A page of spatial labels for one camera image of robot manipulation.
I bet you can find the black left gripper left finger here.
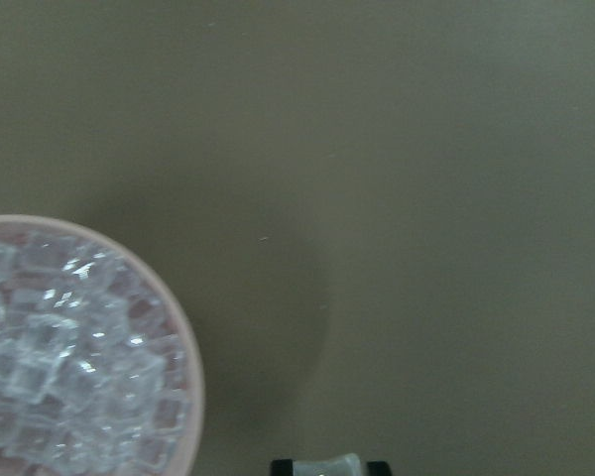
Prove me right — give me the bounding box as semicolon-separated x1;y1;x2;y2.
270;459;294;476

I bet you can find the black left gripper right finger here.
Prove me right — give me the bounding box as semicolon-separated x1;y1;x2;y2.
366;460;391;476

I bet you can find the clear ice cubes pile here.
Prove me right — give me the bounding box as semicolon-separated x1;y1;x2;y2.
0;230;189;476

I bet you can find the pink bowl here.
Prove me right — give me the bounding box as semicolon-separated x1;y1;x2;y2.
0;213;207;476

